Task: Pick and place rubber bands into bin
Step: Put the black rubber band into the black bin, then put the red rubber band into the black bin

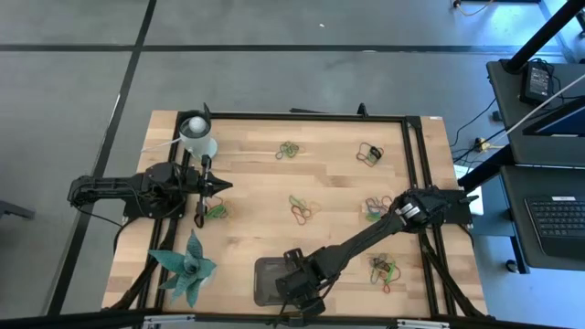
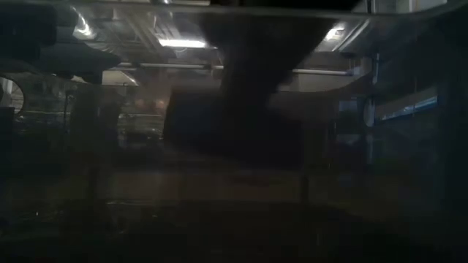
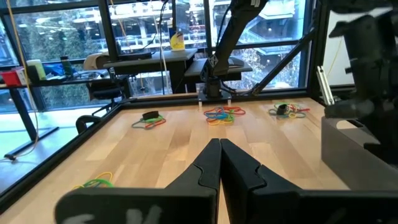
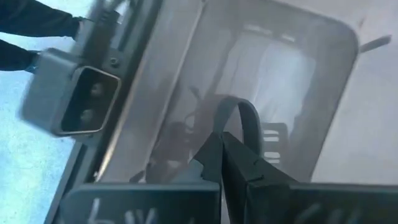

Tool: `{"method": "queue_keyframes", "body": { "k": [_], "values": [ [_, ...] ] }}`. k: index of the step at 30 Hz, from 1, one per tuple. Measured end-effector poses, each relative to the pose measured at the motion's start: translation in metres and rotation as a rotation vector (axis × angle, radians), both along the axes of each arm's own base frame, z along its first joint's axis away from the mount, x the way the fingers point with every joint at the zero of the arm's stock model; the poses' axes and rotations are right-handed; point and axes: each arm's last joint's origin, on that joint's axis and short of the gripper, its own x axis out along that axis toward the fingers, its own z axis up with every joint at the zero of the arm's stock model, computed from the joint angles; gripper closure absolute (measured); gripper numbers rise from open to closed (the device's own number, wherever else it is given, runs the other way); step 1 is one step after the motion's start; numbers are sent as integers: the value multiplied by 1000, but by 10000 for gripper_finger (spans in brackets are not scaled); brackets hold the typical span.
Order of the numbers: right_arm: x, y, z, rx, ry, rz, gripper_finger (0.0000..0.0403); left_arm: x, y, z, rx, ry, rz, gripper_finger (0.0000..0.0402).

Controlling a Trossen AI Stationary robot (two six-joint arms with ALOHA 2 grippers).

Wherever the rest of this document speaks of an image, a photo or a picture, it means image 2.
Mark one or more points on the grey horizontal pipe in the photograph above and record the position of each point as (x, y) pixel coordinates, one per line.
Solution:
(175, 66)

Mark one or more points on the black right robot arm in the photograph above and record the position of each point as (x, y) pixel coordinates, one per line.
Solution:
(267, 36)

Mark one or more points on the grey translucent plastic bin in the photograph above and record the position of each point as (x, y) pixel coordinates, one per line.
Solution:
(402, 233)

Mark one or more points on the translucent white cup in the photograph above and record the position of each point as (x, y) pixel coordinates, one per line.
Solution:
(95, 120)

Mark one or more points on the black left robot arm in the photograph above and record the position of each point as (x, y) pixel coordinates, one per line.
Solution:
(22, 33)

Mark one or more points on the ceiling light panel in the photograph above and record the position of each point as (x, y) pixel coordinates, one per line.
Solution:
(183, 43)
(334, 33)

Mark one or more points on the blue-edged shelf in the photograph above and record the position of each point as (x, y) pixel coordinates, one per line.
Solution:
(409, 109)

